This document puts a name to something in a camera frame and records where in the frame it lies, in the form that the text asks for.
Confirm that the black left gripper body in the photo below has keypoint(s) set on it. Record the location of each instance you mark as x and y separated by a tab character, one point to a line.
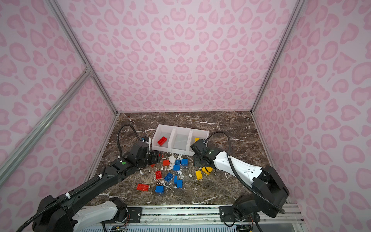
153	157

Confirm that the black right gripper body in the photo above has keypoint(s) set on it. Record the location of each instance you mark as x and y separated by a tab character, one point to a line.
198	161

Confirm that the long red lego brick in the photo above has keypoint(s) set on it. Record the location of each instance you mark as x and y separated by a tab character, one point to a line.
162	141

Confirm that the red lego brick hollow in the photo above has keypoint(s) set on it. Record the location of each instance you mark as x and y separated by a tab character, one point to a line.
158	175

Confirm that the blue lego brick diagonal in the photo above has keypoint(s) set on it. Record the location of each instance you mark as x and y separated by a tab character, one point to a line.
168	177

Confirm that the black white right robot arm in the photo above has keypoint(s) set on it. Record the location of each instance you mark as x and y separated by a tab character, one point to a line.
268	192

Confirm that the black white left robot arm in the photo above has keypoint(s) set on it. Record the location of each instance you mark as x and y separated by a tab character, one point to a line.
65	213

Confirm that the small red lego brick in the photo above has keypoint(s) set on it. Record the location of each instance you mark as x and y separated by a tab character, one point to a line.
166	163

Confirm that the yellow lego brick pair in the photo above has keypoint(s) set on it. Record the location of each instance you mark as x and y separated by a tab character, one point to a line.
208	170

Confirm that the white right bin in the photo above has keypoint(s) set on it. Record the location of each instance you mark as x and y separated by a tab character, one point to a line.
195	133

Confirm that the white bin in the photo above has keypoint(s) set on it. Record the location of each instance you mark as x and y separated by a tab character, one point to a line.
169	133
195	133
179	142

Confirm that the white left bin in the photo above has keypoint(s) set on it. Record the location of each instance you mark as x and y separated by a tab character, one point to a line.
169	133

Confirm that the white middle bin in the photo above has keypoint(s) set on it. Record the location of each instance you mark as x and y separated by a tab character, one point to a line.
179	142

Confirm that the red lego brick front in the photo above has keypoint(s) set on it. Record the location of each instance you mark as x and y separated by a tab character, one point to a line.
143	187

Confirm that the blue lego brick front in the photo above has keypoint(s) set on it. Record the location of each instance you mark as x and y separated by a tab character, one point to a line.
160	189

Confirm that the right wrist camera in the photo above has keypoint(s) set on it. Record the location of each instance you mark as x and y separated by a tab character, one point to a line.
199	147

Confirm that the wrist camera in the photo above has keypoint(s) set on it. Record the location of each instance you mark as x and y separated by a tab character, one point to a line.
146	140
199	147

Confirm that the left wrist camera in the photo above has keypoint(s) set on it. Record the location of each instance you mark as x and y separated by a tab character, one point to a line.
146	140

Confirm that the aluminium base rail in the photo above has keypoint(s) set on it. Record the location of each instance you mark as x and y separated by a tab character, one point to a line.
185	218

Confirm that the diagonal aluminium frame bar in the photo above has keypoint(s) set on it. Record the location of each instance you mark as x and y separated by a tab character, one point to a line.
24	147

